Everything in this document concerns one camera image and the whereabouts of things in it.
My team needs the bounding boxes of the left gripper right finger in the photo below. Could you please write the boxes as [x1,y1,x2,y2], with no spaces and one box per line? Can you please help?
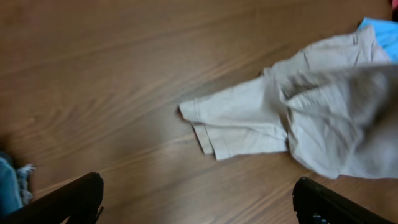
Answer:
[292,177,392,224]

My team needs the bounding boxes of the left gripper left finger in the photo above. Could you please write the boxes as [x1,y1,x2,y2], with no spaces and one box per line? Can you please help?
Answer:
[1,172,104,224]

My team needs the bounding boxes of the beige khaki shorts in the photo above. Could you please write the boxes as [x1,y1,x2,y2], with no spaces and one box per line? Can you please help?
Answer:
[179,26,397,179]

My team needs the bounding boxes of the folded blue denim shorts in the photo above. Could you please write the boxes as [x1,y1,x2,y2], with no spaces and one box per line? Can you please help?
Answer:
[0,151,35,219]

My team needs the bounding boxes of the light blue cloth garment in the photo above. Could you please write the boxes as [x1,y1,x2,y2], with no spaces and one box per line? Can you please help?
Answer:
[358,17,398,63]

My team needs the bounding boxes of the black cloth garment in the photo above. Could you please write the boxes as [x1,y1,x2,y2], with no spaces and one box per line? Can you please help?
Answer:
[392,8,398,22]

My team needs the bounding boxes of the red cloth garment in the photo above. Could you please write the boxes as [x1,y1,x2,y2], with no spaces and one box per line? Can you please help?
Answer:
[389,0,398,10]

